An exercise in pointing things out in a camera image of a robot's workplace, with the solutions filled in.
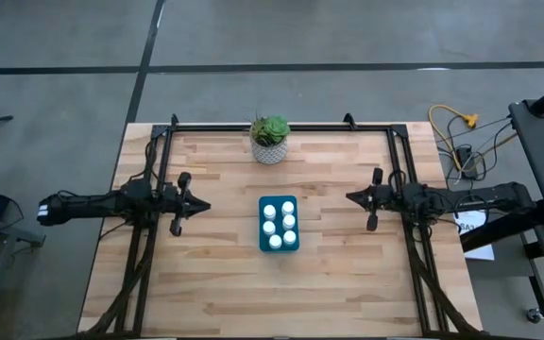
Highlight white paper sheet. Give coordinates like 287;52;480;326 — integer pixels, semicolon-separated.
451;209;497;263

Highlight teal plastic basket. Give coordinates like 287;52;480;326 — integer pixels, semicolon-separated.
258;195;300;253

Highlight black power strip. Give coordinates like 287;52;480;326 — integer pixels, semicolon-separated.
455;144;479;180

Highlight yellow extension cord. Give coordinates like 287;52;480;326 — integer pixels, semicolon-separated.
427;103;519;174

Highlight succulent plant in patterned pot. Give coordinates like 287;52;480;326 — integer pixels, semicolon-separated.
247;110;292;166

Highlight black aluminium table frame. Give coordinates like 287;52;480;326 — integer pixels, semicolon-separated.
76;112;484;339

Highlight black equipment stand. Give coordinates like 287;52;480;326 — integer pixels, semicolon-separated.
459;200;544;340

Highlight black cable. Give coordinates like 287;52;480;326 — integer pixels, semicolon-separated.
434;112;521;190

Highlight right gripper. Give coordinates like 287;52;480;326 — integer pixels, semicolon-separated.
345;166;399;233

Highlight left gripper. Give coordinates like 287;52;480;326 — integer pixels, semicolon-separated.
161;171;213;237

